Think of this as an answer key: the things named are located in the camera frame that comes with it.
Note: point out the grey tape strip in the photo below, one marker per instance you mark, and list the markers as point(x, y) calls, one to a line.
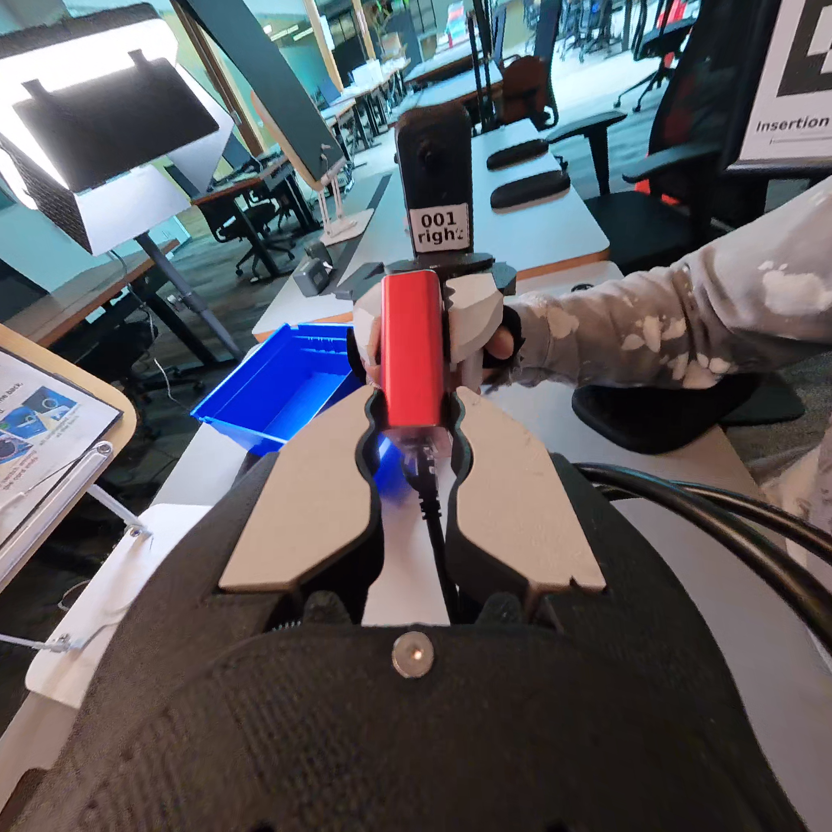
point(367, 221)

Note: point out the person's right forearm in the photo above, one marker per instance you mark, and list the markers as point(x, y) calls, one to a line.
point(650, 325)

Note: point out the grey light stand pole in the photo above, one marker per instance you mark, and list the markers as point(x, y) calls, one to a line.
point(188, 299)

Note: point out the small grey device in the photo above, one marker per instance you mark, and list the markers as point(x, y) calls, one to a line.
point(312, 276)

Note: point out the white board stand base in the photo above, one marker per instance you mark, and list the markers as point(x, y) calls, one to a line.
point(348, 227)
point(130, 585)

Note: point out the person's torso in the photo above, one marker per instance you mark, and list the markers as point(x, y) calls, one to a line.
point(799, 481)

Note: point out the black armrest pad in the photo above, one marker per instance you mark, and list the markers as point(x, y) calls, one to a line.
point(517, 154)
point(530, 190)

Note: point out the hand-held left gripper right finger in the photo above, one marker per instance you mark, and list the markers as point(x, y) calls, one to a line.
point(520, 507)

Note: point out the wooden office desk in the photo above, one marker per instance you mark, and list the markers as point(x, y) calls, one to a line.
point(240, 182)
point(78, 292)

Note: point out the wooden instruction board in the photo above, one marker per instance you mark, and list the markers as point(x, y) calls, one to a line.
point(45, 429)

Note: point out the brown office chair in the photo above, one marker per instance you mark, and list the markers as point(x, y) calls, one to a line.
point(526, 91)

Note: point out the person's right hand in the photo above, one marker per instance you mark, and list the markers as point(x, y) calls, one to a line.
point(500, 341)

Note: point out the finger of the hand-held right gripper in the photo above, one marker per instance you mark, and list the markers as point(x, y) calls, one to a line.
point(369, 325)
point(474, 312)

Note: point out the blue plastic bin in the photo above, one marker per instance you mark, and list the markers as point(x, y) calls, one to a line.
point(260, 403)

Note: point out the printed fiducial tag sign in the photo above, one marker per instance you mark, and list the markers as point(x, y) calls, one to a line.
point(793, 78)

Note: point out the red metal ethernet adapter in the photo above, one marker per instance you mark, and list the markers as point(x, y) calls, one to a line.
point(416, 351)

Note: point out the dark wooden display board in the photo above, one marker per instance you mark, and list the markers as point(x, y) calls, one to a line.
point(273, 84)

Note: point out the softbox studio light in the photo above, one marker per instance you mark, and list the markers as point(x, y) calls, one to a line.
point(130, 208)

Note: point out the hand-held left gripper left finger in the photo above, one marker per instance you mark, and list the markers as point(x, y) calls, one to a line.
point(305, 507)

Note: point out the black office chair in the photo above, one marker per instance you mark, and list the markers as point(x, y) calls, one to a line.
point(682, 130)
point(663, 409)
point(247, 224)

